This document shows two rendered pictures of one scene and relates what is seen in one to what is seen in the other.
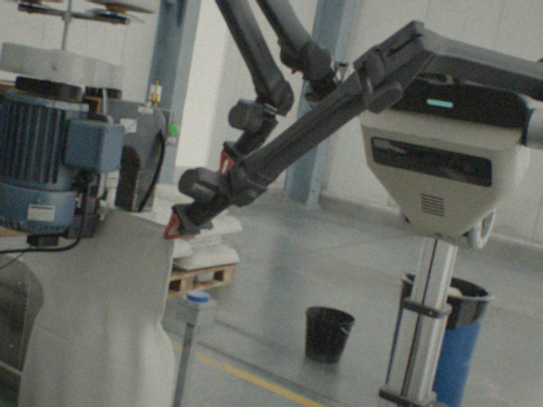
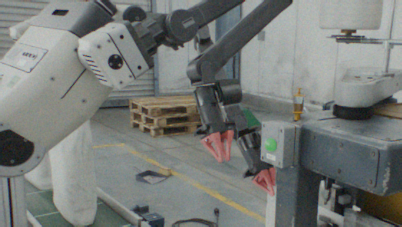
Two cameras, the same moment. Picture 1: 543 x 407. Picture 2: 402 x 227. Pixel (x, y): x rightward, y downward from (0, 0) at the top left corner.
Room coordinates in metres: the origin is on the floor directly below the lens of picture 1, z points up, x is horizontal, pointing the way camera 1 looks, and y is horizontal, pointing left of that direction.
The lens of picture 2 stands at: (2.78, 0.60, 1.53)
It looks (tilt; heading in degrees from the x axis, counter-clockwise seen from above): 14 degrees down; 200
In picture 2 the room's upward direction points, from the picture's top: 2 degrees clockwise
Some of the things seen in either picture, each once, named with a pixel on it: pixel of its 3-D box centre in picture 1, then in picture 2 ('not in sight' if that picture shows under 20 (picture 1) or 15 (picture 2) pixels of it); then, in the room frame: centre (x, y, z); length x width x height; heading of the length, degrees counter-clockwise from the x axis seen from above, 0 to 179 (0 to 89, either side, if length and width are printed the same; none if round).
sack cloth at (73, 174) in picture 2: not in sight; (71, 156); (0.61, -1.32, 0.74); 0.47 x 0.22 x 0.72; 57
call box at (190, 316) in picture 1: (195, 308); not in sight; (1.84, 0.15, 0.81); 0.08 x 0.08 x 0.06; 59
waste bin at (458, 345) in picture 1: (433, 343); not in sight; (3.51, -0.96, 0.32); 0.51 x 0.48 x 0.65; 149
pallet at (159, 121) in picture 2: not in sight; (180, 113); (-3.39, -2.85, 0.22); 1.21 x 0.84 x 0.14; 149
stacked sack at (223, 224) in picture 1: (198, 223); not in sight; (5.06, 0.51, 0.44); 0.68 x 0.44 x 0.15; 149
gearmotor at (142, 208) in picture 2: not in sight; (143, 219); (0.46, -0.95, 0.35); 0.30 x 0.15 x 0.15; 59
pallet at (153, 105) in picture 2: not in sight; (178, 105); (-3.35, -2.85, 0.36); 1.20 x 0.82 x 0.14; 145
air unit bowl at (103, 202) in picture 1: (103, 201); (326, 190); (1.57, 0.38, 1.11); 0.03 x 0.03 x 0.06
